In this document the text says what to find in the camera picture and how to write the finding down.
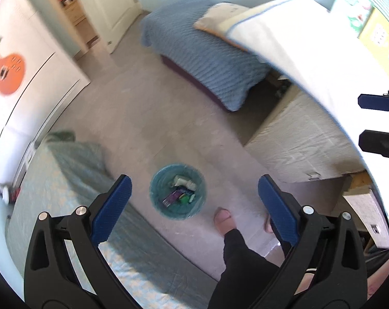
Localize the green quilted bed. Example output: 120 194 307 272
6 131 216 308

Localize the teal woven trash basket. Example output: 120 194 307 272
149 163 206 220

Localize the yellow word book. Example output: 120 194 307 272
358 8 389 75

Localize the pink slipper left foot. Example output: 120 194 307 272
213 207 237 237

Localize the white mattress with blue piping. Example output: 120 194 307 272
224 0 389 248

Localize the white room door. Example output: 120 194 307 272
79 0 142 53

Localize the blue quilted bed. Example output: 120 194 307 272
140 0 270 112

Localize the white wardrobe with guitar sticker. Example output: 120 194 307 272
0 0 90 185

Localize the green sponge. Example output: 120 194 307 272
178 193 195 204

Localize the green elephant book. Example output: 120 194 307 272
330 0 374 38

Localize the cream pillow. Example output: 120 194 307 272
193 2 249 50

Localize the purple wrapper in basket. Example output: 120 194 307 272
162 189 185 208

